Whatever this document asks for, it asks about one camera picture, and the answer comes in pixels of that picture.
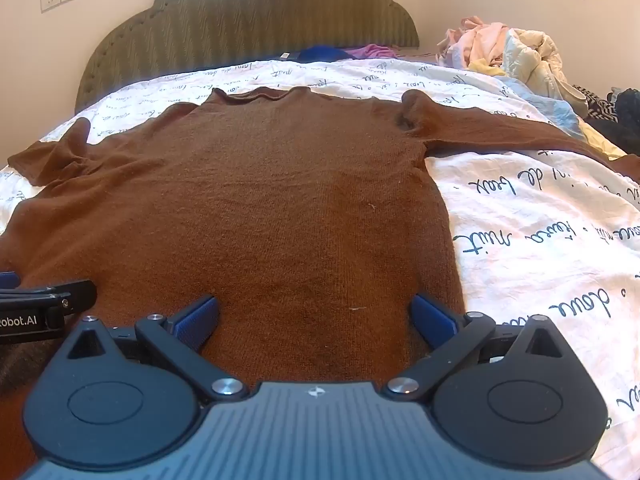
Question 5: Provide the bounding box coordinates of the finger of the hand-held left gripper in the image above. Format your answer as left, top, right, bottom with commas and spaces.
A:
0, 280, 97, 319

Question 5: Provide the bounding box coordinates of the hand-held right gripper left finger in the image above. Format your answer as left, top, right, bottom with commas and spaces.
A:
63, 294, 249, 403

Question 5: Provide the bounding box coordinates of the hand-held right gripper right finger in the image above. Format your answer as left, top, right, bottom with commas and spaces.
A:
384, 293, 577, 403

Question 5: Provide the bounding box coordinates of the brown knit sweater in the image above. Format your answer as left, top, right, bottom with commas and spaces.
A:
0, 86, 640, 480

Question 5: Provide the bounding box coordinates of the pink clothes pile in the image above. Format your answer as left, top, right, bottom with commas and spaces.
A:
435, 16, 512, 70

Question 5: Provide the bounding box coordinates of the white script-printed bed sheet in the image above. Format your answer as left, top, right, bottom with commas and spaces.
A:
0, 57, 640, 480

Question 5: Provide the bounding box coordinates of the light blue cloth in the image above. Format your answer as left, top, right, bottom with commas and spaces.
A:
507, 76, 587, 138

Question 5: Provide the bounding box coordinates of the black and white patterned cloth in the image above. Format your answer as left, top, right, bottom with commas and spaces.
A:
574, 85, 621, 123

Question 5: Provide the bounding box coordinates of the purple garment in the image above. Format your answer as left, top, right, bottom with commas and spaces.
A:
347, 43, 398, 61

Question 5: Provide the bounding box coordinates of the dark knit garment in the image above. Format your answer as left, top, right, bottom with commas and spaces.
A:
592, 88, 640, 157

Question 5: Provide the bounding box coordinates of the olive green padded headboard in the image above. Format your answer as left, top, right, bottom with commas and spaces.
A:
75, 0, 421, 113

